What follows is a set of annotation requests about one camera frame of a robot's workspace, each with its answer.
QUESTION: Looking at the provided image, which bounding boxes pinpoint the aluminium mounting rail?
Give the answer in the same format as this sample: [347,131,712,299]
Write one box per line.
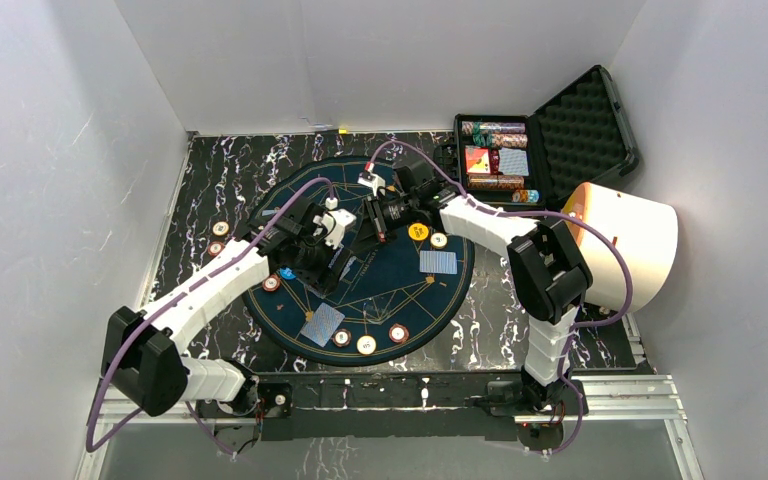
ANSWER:
[76,373,703,479]

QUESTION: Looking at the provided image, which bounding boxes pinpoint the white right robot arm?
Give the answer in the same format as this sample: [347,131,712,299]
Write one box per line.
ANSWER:
[358,163,593,414]

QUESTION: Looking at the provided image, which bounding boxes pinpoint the blue card deck in case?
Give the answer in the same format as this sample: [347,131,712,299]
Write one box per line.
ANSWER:
[498,148,530,177]

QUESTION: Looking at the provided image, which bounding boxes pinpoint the white cylindrical drum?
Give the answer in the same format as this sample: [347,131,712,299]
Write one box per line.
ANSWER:
[562,182,678,312]

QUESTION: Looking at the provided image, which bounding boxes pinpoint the cream chip off mat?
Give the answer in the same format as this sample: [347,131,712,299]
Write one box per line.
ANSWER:
[211,221,230,237]

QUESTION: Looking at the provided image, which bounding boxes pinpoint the black foam-lined carrying case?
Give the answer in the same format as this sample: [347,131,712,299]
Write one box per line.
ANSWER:
[433,65,642,210]

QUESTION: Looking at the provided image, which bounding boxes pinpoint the dealt card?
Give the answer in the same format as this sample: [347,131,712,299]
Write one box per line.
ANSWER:
[418,250,458,275]
[300,303,346,347]

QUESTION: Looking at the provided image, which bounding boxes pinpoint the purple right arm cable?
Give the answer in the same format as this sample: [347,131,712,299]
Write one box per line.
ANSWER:
[366,140,636,457]

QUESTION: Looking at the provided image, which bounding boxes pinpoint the clear plastic dealer button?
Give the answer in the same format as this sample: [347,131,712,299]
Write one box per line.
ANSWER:
[362,297,391,325]

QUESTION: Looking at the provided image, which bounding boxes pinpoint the short poker chip stack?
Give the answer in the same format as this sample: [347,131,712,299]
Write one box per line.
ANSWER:
[511,189,540,204]

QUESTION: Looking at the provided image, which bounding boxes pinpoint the cream chip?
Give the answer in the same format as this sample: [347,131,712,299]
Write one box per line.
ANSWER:
[429,232,448,249]
[356,335,377,356]

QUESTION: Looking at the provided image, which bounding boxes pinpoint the top poker chip row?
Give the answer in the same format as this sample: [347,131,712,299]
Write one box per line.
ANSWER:
[460,121,526,135]

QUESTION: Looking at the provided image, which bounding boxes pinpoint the red chip off mat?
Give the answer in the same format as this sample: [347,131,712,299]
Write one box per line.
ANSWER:
[207,241,225,257]

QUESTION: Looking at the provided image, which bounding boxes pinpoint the blue small blind button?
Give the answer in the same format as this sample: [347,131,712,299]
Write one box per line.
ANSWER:
[279,268,296,280]

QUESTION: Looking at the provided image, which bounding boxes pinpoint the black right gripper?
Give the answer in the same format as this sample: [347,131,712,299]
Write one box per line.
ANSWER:
[350,194,419,257]

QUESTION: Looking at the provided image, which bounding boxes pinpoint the yellow big blind button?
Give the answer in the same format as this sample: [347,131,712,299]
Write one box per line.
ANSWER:
[407,222,430,242]

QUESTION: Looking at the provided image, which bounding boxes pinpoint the poker chip row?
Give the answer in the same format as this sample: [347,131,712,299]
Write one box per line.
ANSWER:
[460,121,526,135]
[472,133,528,149]
[467,174,525,191]

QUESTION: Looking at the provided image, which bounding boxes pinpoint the red card deck box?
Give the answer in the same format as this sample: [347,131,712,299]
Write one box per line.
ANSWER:
[464,146,492,174]

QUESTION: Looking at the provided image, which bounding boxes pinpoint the blue patterned card deck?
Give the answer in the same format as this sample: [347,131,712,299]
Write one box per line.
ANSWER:
[339,256,357,280]

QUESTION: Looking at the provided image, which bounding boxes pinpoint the round blue poker mat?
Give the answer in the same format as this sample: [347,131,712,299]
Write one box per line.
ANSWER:
[238,156,475,367]

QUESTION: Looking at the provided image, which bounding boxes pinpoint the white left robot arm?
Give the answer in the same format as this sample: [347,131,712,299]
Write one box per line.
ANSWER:
[102,197,358,416]

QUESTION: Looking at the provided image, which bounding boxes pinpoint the red poker chip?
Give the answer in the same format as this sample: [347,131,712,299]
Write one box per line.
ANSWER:
[261,274,282,293]

